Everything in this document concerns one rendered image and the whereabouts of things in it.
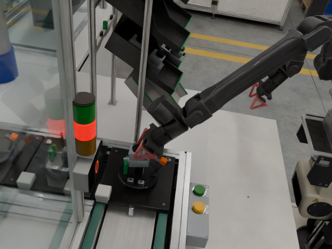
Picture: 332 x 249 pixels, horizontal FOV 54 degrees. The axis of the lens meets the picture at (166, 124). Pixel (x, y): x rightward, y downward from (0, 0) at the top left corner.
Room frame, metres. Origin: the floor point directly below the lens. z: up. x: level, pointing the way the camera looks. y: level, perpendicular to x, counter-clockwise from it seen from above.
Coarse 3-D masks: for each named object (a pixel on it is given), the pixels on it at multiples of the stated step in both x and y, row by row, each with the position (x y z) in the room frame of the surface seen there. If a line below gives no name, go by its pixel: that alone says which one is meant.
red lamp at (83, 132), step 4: (76, 124) 0.54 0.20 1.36; (80, 124) 0.53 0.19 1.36; (84, 124) 0.54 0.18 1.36; (88, 124) 0.54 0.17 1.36; (92, 124) 0.55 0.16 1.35; (76, 128) 0.54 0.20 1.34; (80, 128) 0.53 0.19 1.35; (84, 128) 0.53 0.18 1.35; (88, 128) 0.54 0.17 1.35; (92, 128) 0.55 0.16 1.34; (76, 132) 0.54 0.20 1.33; (80, 132) 0.53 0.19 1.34; (84, 132) 0.53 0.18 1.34; (88, 132) 0.54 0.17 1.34; (92, 132) 0.55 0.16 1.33; (76, 136) 0.54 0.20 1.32; (80, 136) 0.53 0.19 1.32; (84, 136) 0.53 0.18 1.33; (88, 136) 0.54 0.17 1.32; (92, 136) 0.55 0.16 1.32; (84, 140) 0.53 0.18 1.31; (88, 140) 0.54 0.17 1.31
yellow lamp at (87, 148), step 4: (76, 140) 0.54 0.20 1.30; (80, 140) 0.54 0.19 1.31; (92, 140) 0.55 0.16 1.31; (76, 144) 0.54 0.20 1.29; (80, 144) 0.53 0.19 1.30; (84, 144) 0.53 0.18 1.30; (88, 144) 0.54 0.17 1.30; (92, 144) 0.55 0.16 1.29; (76, 148) 0.54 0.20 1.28; (80, 148) 0.53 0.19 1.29; (84, 148) 0.53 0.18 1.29; (88, 148) 0.54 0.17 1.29; (92, 148) 0.54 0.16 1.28; (76, 152) 0.54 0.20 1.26; (80, 152) 0.53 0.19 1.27; (84, 152) 0.53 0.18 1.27; (88, 152) 0.54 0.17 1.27; (92, 152) 0.54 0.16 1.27
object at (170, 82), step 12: (120, 24) 1.05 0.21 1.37; (132, 24) 1.11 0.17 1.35; (120, 36) 0.98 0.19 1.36; (132, 36) 1.11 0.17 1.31; (108, 48) 0.99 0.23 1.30; (120, 48) 0.98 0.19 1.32; (132, 48) 0.98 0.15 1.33; (156, 48) 1.09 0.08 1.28; (132, 60) 0.98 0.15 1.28; (168, 72) 1.06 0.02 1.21; (180, 72) 1.07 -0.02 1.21; (168, 84) 0.99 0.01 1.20
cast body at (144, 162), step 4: (136, 144) 0.76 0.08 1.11; (132, 148) 0.74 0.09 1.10; (136, 148) 0.74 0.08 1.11; (128, 152) 0.74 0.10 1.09; (132, 152) 0.73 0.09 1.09; (140, 152) 0.73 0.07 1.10; (144, 152) 0.76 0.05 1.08; (128, 156) 0.73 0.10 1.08; (132, 156) 0.73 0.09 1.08; (124, 160) 0.74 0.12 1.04; (128, 160) 0.73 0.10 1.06; (132, 160) 0.73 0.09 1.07; (136, 160) 0.73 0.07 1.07; (140, 160) 0.73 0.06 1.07; (144, 160) 0.73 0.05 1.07; (148, 160) 0.74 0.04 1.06; (132, 164) 0.73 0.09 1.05; (136, 164) 0.73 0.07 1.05; (140, 164) 0.73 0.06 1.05; (144, 164) 0.73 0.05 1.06; (148, 164) 0.74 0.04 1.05
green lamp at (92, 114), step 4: (72, 104) 0.54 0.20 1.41; (92, 104) 0.55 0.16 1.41; (76, 108) 0.54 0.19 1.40; (80, 108) 0.53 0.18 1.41; (84, 108) 0.54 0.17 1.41; (88, 108) 0.54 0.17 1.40; (92, 108) 0.55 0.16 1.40; (76, 112) 0.54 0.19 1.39; (80, 112) 0.53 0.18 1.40; (84, 112) 0.54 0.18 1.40; (88, 112) 0.54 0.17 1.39; (92, 112) 0.55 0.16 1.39; (76, 116) 0.54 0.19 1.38; (80, 116) 0.53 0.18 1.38; (84, 116) 0.54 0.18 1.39; (88, 116) 0.54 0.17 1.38; (92, 116) 0.55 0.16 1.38; (76, 120) 0.54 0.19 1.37; (80, 120) 0.53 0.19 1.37; (84, 120) 0.53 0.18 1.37; (88, 120) 0.54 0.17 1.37; (92, 120) 0.55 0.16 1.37
